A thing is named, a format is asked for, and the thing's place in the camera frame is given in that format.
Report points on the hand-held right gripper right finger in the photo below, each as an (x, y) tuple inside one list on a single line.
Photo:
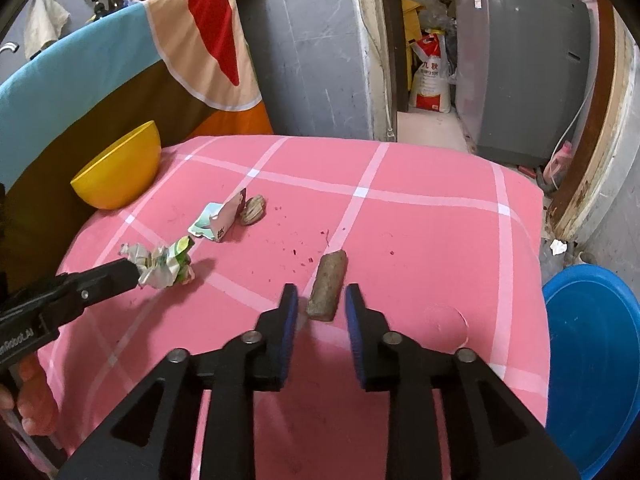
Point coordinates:
[(354, 335)]

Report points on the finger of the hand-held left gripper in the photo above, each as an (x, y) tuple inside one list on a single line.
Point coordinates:
[(105, 280)]

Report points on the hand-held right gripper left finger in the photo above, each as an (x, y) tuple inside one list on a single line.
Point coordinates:
[(289, 330)]

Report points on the brown bar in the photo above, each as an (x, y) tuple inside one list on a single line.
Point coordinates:
[(327, 285)]

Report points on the green white wrapper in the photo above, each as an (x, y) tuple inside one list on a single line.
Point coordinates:
[(165, 265)]

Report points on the person's left hand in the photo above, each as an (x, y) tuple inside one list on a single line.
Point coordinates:
[(35, 395)]

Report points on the pink checked tablecloth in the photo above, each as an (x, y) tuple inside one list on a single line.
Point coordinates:
[(400, 240)]

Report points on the yellow plastic bowl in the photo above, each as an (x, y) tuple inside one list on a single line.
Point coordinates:
[(117, 175)]

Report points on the white teal carton piece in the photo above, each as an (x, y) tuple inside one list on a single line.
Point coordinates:
[(215, 220)]

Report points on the brown nut shell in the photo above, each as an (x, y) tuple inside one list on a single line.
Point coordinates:
[(252, 210)]

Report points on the multicoloured draped blanket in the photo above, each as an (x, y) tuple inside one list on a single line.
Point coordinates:
[(100, 75)]

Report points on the small white paper ball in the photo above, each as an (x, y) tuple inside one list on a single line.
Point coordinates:
[(558, 247)]

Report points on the blue plastic basin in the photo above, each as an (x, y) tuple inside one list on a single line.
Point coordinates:
[(595, 360)]

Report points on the metal faucet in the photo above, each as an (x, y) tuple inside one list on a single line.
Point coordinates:
[(7, 49)]

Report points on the beige hanging cloth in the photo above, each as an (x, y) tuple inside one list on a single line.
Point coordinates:
[(45, 25)]

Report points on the white sack red print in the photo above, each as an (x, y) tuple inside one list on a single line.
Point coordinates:
[(430, 80)]

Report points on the pink bottle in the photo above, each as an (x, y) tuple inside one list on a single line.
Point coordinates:
[(559, 165)]

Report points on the grey washing machine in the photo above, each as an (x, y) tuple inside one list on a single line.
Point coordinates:
[(520, 70)]

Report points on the yellow cardboard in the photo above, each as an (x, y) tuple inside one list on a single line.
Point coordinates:
[(412, 17)]

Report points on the brown wooden door frame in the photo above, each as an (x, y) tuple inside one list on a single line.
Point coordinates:
[(595, 135)]

